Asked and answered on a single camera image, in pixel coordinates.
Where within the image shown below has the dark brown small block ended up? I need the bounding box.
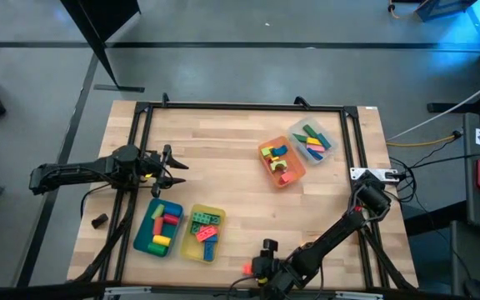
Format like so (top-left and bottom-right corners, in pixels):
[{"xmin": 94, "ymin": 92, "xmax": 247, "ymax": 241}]
[{"xmin": 91, "ymin": 213, "xmax": 109, "ymax": 229}]

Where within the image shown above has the teal wooden plank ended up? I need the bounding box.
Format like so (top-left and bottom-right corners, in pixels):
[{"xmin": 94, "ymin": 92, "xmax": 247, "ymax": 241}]
[{"xmin": 316, "ymin": 132, "xmax": 333, "ymax": 151}]

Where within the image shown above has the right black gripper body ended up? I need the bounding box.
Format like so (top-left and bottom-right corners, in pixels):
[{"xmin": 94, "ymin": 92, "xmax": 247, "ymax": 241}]
[{"xmin": 262, "ymin": 256, "xmax": 303, "ymax": 300}]

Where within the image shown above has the orange plastic bin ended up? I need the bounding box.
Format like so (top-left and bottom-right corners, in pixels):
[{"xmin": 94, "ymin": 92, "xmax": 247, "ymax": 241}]
[{"xmin": 257, "ymin": 135, "xmax": 307, "ymax": 188}]

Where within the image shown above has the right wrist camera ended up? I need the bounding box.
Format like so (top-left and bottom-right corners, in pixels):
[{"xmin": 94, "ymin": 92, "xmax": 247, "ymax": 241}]
[{"xmin": 262, "ymin": 238, "xmax": 279, "ymax": 259}]

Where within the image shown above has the black crossbar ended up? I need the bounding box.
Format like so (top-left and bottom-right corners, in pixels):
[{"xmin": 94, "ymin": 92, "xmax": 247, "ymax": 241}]
[{"xmin": 0, "ymin": 282, "xmax": 466, "ymax": 300}]

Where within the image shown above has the black side table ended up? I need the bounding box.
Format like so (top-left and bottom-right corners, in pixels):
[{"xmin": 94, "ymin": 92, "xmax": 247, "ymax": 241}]
[{"xmin": 450, "ymin": 112, "xmax": 480, "ymax": 300}]

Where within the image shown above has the yellow cable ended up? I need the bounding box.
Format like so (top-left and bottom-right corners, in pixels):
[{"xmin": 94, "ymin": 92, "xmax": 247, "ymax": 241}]
[{"xmin": 386, "ymin": 132, "xmax": 462, "ymax": 149}]

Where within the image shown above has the black partition panel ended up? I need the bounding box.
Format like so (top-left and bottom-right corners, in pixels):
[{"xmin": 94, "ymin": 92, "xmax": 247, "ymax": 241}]
[{"xmin": 59, "ymin": 0, "xmax": 146, "ymax": 93}]

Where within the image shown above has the blue lit box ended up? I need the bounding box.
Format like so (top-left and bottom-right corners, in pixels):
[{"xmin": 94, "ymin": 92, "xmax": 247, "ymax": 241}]
[{"xmin": 414, "ymin": 0, "xmax": 478, "ymax": 22}]

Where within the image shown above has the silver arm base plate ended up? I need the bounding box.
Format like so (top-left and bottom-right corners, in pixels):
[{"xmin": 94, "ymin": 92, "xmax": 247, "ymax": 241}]
[{"xmin": 350, "ymin": 167, "xmax": 400, "ymax": 183}]

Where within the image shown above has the black computer mouse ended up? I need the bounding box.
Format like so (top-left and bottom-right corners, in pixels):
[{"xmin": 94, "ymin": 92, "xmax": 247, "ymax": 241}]
[{"xmin": 462, "ymin": 277, "xmax": 480, "ymax": 300}]

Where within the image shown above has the yellow wooden cylinder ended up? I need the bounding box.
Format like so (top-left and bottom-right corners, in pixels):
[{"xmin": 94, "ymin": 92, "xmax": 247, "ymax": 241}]
[{"xmin": 152, "ymin": 234, "xmax": 173, "ymax": 248}]

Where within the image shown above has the white cable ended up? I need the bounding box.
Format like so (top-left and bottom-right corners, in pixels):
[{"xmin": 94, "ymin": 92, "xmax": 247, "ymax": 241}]
[{"xmin": 385, "ymin": 70, "xmax": 480, "ymax": 143}]

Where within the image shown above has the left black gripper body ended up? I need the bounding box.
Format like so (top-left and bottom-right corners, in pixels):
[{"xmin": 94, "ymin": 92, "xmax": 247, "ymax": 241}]
[{"xmin": 134, "ymin": 145, "xmax": 170, "ymax": 198}]

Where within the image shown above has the red toy brick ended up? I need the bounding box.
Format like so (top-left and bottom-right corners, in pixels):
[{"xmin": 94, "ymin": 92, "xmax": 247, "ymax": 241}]
[{"xmin": 195, "ymin": 225, "xmax": 219, "ymax": 243}]

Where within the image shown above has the yellow plastic bin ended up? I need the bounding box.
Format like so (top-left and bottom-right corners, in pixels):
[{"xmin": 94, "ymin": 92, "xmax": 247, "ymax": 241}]
[{"xmin": 180, "ymin": 203, "xmax": 227, "ymax": 263}]

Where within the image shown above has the teal plastic bin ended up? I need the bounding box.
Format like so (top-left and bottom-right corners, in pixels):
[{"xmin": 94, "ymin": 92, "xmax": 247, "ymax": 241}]
[{"xmin": 133, "ymin": 197, "xmax": 185, "ymax": 258}]

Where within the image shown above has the black cable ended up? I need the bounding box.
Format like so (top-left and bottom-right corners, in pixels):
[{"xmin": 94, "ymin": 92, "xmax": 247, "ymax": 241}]
[{"xmin": 408, "ymin": 150, "xmax": 480, "ymax": 170}]

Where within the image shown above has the clear plastic bin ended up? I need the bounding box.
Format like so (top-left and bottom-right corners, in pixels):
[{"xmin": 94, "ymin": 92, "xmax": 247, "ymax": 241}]
[{"xmin": 287, "ymin": 117, "xmax": 338, "ymax": 167}]

